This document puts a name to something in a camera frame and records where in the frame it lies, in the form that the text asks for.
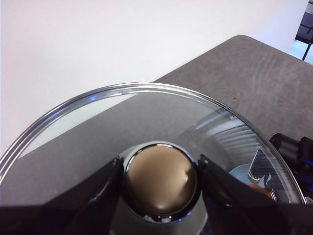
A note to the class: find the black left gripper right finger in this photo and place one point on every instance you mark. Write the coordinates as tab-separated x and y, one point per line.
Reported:
239	208

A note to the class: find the black metal frame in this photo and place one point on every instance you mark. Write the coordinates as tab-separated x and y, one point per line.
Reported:
305	27

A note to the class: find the blue round plate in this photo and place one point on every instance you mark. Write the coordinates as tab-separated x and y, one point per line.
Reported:
240	172

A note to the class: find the glass lid with green knob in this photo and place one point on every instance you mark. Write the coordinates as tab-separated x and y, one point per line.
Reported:
97	137

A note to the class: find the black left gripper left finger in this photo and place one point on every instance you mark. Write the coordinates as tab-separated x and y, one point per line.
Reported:
80	208

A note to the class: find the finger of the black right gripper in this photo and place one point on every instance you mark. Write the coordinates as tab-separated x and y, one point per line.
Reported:
271	181
259	163

